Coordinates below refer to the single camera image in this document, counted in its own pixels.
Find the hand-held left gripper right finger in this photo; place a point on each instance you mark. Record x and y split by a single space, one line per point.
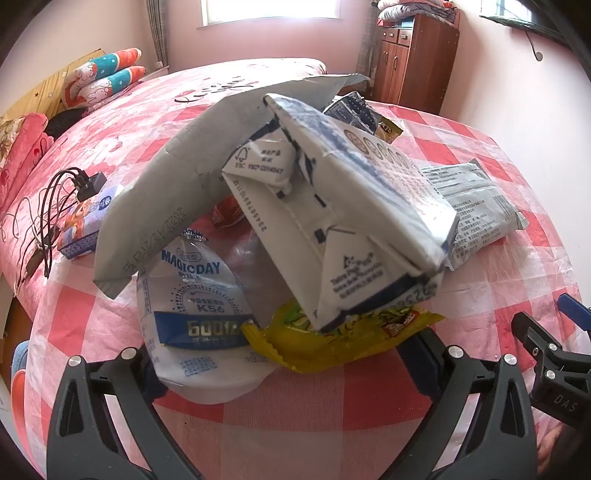
429 364

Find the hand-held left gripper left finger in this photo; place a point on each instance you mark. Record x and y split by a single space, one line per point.
134 369

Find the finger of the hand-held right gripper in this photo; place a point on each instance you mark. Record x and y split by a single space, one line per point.
572 307
531 332

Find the yellow snack wrapper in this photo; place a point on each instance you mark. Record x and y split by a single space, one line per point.
323 341

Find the silver white snack packet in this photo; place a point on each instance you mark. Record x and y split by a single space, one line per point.
480 207

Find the red snack bag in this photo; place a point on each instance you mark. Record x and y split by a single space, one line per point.
226 214

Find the milk carton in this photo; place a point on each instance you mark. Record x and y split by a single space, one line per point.
351 198

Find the person's right hand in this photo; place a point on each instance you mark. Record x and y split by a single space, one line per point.
551 447

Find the red white checked tablecloth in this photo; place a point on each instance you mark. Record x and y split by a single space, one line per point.
485 295

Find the white blue plastic bag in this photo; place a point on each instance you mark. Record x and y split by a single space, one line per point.
194 300

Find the blue white tissue pack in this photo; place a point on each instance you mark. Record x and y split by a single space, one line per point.
87 217

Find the black charger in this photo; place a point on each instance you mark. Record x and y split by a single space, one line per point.
92 183

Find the power strip with chargers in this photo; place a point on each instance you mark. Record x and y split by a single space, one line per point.
78 176

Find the grey paper bag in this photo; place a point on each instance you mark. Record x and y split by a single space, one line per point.
184 147

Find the small yellow black wrapper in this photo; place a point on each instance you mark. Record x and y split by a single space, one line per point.
388 131

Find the folded pink blanket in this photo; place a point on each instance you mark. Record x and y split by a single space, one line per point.
23 157

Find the black cloth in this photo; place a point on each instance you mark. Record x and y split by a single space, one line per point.
62 122

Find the pink bed blanket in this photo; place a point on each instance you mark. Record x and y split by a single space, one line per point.
152 110

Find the yellow floral pillow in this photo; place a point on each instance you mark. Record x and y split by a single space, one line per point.
7 134

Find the dark blue packet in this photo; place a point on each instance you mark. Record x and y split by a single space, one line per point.
351 108

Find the black television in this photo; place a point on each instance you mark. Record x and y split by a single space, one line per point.
545 30

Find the colourful cartoon print pillow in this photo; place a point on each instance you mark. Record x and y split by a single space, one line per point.
106 64
111 85

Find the brown wooden cabinet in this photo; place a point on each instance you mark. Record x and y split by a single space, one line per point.
415 64

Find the yellow headboard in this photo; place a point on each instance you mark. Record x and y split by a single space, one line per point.
41 87

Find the grey curtain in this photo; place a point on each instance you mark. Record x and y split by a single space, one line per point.
369 50
157 32

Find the folded blankets pile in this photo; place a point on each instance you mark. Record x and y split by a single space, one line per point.
415 11

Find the window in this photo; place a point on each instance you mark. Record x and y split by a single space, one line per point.
277 9

